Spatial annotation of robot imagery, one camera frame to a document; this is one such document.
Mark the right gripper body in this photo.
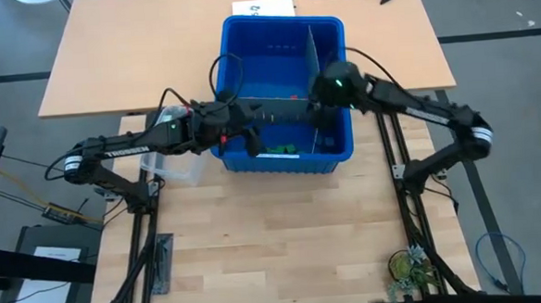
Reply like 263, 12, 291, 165
308, 59, 372, 112

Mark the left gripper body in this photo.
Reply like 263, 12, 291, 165
189, 95, 253, 146

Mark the grey divider with short slots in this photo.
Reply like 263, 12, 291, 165
237, 95, 319, 129

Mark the large blue plastic bin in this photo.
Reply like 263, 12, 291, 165
203, 8, 357, 181

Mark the grey divider with long slots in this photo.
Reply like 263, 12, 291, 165
303, 25, 326, 154

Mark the clear plastic block container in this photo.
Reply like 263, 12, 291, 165
136, 103, 211, 190

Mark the white cardboard box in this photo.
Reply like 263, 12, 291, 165
231, 0, 296, 19

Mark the beige laminate desk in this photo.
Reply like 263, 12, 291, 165
31, 0, 458, 120

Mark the potted succulent plant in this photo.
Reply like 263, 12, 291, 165
385, 243, 447, 303

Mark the small electronics board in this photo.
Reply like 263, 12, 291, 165
40, 203, 79, 226

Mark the white paper sheet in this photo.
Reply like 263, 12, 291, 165
11, 244, 84, 303

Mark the black floor box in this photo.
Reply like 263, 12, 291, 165
7, 221, 94, 303

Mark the black metal bar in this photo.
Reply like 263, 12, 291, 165
0, 239, 97, 290

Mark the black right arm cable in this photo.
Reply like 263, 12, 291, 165
343, 44, 406, 93

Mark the black aluminium rig frame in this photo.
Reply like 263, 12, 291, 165
82, 92, 488, 303

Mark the blue coiled floor cable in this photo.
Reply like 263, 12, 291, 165
473, 230, 529, 295

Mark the yellow floor cable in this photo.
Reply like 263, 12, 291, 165
0, 163, 104, 228

